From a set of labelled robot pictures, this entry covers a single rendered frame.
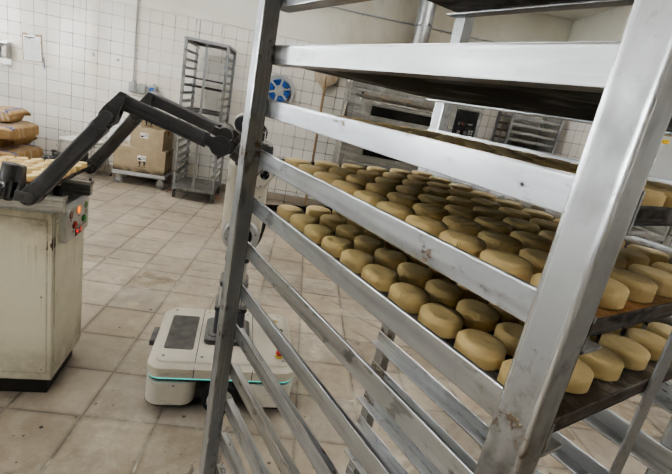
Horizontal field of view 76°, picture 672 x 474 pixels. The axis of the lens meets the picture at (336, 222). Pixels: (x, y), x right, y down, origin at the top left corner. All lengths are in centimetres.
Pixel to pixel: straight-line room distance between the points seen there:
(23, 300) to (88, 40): 473
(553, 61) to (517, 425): 27
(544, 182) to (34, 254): 191
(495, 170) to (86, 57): 626
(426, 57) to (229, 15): 560
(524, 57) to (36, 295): 198
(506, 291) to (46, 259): 186
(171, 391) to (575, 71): 198
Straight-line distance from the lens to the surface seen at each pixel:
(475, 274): 40
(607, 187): 31
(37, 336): 222
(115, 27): 638
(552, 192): 36
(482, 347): 46
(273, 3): 80
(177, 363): 207
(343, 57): 60
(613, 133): 31
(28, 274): 210
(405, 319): 47
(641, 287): 51
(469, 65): 43
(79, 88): 655
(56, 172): 177
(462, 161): 41
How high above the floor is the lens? 144
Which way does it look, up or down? 15 degrees down
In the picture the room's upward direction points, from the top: 11 degrees clockwise
